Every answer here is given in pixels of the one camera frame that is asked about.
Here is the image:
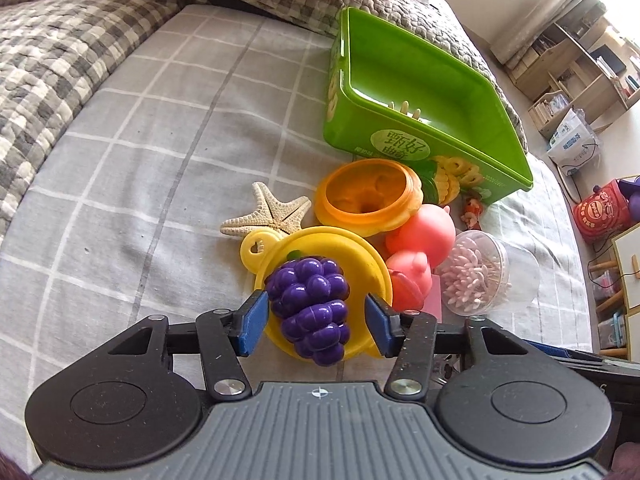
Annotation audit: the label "yellow plastic toy pot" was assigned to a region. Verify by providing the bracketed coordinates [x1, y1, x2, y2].
[240, 226, 393, 360]

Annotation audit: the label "grey checked pillow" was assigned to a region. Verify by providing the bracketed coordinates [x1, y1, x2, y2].
[240, 0, 528, 150]

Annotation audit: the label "orange plastic pumpkin bowl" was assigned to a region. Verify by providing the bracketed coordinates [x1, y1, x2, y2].
[314, 158, 423, 237]

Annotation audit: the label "beige starfish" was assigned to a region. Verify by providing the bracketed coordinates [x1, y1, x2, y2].
[219, 182, 311, 237]

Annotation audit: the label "grey checked quilt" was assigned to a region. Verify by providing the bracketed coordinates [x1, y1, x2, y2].
[1, 0, 202, 230]

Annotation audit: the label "red lantern bag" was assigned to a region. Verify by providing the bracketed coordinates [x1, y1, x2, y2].
[572, 180, 634, 243]

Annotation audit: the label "wooden desk shelf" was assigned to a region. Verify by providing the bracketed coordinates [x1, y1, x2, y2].
[506, 2, 639, 139]

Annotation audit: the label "pink toy pig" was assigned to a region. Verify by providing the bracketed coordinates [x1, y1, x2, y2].
[385, 204, 457, 312]

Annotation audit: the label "white paper bag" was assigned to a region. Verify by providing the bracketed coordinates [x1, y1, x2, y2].
[547, 108, 600, 176]

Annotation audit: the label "beige curtain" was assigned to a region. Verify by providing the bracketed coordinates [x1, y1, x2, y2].
[490, 0, 597, 67]

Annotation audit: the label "green plastic storage bin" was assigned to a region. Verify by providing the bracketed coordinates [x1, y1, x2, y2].
[323, 8, 534, 205]

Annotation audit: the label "clear cotton swab jar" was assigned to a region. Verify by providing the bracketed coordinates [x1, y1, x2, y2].
[436, 230, 540, 318]

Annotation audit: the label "translucent tan rubber hand toy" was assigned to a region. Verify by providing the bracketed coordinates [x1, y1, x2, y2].
[387, 101, 422, 120]

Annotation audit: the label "small red figurine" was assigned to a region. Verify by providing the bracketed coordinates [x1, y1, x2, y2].
[461, 196, 483, 230]

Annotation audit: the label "purple toy grapes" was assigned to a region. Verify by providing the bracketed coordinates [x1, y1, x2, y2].
[266, 256, 350, 366]

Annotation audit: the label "grey grid bed sheet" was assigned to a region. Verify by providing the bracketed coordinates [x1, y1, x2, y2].
[1, 6, 592, 479]

